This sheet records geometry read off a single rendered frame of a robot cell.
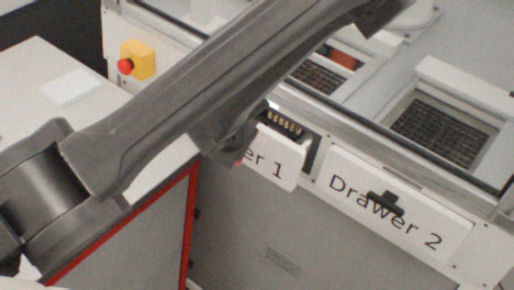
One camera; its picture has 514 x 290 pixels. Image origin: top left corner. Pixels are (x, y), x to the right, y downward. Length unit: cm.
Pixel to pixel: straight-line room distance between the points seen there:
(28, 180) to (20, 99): 92
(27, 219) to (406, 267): 88
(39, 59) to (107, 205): 107
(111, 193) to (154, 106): 8
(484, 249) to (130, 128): 77
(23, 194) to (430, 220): 76
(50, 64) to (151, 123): 105
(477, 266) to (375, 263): 23
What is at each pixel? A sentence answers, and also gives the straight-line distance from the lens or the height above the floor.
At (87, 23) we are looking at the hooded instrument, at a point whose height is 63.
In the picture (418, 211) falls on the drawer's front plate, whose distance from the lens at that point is 104.
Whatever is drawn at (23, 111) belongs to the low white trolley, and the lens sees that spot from 134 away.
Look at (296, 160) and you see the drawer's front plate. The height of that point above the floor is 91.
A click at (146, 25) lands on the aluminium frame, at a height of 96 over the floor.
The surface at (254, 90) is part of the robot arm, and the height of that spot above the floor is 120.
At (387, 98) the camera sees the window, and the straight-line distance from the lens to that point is 98.
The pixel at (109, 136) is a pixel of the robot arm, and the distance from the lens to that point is 45.
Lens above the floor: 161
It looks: 46 degrees down
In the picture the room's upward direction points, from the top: 8 degrees clockwise
